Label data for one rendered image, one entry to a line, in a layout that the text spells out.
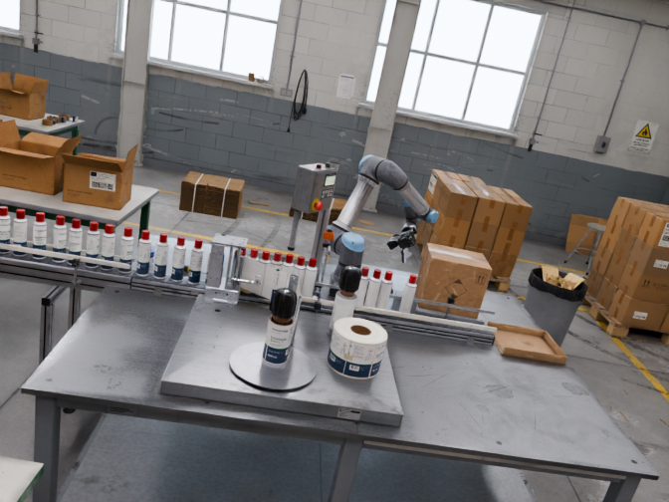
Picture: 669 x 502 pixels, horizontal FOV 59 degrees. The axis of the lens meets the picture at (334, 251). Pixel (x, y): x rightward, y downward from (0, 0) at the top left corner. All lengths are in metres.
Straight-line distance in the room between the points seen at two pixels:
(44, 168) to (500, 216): 3.98
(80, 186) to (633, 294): 4.56
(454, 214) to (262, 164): 3.14
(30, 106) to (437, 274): 4.46
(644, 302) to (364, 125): 3.98
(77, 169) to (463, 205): 3.50
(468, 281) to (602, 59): 5.79
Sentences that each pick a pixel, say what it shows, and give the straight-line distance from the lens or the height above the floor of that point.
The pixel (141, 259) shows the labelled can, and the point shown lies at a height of 0.96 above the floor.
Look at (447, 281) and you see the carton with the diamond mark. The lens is 2.91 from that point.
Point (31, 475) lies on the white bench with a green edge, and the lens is 1.80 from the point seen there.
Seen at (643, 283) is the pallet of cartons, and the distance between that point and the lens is 5.82.
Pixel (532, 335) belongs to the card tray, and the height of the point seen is 0.83.
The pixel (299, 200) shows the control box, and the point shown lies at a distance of 2.53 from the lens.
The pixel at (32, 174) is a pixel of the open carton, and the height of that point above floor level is 0.89.
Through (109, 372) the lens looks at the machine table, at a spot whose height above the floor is 0.83.
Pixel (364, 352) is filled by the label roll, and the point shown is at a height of 0.99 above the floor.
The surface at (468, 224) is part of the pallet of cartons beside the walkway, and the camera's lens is 5.85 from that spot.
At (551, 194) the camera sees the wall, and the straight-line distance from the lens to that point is 8.43.
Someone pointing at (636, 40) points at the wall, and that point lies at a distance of 8.50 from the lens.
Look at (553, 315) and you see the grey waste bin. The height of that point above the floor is 0.38.
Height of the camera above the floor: 1.98
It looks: 19 degrees down
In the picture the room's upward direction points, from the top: 12 degrees clockwise
